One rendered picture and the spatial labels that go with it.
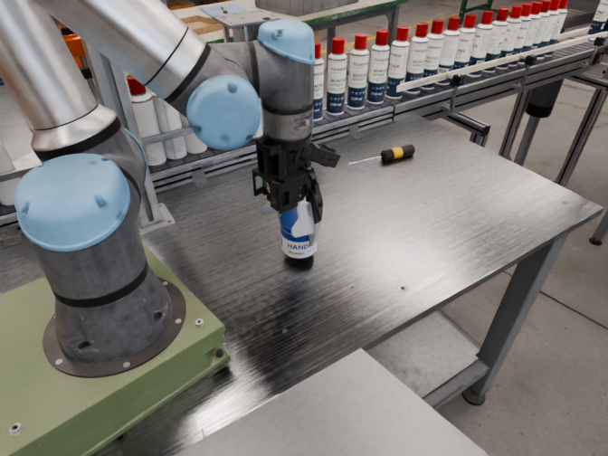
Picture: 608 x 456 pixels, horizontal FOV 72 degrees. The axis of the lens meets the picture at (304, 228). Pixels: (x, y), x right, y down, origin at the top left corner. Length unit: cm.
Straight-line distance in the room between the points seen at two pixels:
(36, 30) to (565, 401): 177
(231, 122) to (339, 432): 42
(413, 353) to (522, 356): 54
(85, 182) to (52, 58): 16
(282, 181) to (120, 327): 32
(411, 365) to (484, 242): 62
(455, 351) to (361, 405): 89
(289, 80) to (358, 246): 39
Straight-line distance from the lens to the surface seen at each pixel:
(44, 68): 61
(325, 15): 282
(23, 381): 65
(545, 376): 186
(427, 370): 144
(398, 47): 134
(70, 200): 51
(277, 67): 59
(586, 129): 221
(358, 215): 93
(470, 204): 103
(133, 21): 45
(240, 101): 44
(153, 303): 62
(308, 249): 78
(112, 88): 83
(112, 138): 63
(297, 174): 68
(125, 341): 60
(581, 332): 207
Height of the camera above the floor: 139
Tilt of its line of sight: 39 degrees down
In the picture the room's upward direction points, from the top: straight up
